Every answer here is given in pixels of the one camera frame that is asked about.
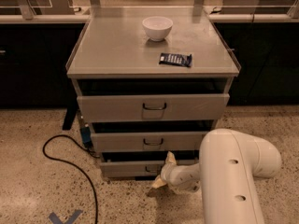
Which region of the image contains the grey middle drawer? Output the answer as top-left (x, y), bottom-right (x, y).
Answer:
top-left (91, 132), bottom-right (206, 152)

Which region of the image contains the black cable left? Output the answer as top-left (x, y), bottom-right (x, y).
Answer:
top-left (42, 134), bottom-right (101, 224)

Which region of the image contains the grey drawer cabinet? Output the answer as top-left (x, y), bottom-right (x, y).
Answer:
top-left (67, 7), bottom-right (239, 166)

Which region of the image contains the grey bottom drawer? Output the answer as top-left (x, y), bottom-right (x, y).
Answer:
top-left (99, 157), bottom-right (200, 179)

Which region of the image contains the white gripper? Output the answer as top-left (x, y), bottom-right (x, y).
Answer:
top-left (151, 151), bottom-right (187, 189)

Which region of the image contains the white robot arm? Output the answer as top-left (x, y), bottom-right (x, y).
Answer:
top-left (152, 129), bottom-right (282, 224)

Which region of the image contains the grey top drawer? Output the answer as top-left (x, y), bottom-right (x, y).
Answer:
top-left (78, 94), bottom-right (229, 122)

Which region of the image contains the dark blue snack packet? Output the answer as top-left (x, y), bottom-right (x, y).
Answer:
top-left (159, 53), bottom-right (192, 67)

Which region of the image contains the grey drawer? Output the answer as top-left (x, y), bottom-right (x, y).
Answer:
top-left (78, 94), bottom-right (229, 122)
top-left (99, 157), bottom-right (200, 179)
top-left (91, 132), bottom-right (206, 152)

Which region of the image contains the blue power adapter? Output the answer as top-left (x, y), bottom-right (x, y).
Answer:
top-left (80, 127), bottom-right (93, 148)

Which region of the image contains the white ceramic bowl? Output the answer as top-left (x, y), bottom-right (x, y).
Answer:
top-left (142, 16), bottom-right (173, 41)

